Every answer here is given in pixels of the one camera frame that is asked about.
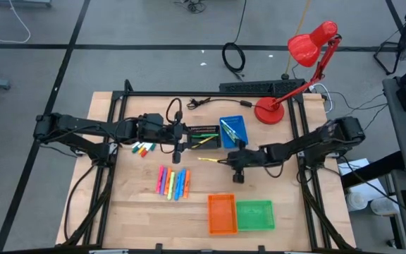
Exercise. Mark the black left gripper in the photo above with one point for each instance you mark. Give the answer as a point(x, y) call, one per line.
point(152, 128)

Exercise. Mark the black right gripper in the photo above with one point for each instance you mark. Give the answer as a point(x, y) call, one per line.
point(250, 157)

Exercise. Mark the light blue slim marker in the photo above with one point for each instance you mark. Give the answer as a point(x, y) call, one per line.
point(235, 137)

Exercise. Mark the light green slim marker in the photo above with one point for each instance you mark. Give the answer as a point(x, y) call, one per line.
point(229, 132)

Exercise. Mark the white slim marker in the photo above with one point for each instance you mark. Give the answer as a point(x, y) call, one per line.
point(228, 127)

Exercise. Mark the blue plastic basket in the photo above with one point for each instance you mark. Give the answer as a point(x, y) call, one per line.
point(242, 127)

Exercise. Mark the blue highlighter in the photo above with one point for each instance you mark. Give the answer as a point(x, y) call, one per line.
point(177, 186)
point(182, 183)

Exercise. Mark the orange highlighter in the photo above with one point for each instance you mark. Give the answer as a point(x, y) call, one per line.
point(168, 181)
point(186, 184)

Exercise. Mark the purple highlighter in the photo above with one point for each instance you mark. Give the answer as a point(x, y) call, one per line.
point(163, 181)

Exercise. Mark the orange-capped white marker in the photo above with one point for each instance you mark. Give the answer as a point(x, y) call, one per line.
point(141, 151)

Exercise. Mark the pink highlighter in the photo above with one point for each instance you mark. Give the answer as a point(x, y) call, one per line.
point(159, 180)

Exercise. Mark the yellow-green highlighter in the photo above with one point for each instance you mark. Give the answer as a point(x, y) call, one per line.
point(171, 186)

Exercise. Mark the orange plastic basket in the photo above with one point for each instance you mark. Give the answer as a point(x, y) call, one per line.
point(223, 215)

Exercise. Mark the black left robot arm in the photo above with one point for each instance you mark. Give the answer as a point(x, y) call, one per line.
point(83, 125)

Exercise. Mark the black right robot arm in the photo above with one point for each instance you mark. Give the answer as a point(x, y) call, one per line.
point(312, 143)

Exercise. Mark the black plastic basket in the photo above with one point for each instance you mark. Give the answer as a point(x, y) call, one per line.
point(214, 145)

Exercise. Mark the green plastic basket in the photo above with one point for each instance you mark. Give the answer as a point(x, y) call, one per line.
point(256, 216)

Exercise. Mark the red desk lamp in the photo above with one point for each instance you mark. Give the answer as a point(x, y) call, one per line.
point(269, 112)

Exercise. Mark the black perforated tray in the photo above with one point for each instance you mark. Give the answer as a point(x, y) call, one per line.
point(259, 86)

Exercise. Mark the clear plastic cup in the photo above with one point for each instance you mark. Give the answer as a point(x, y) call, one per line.
point(356, 202)
point(382, 207)

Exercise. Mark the white paper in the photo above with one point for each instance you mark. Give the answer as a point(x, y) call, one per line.
point(361, 187)

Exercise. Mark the black desk beam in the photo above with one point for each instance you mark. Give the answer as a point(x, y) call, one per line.
point(372, 169)

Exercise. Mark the grey cart base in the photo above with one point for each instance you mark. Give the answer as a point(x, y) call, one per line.
point(19, 3)

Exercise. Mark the black aluminium table frame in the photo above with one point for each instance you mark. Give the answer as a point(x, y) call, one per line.
point(203, 94)

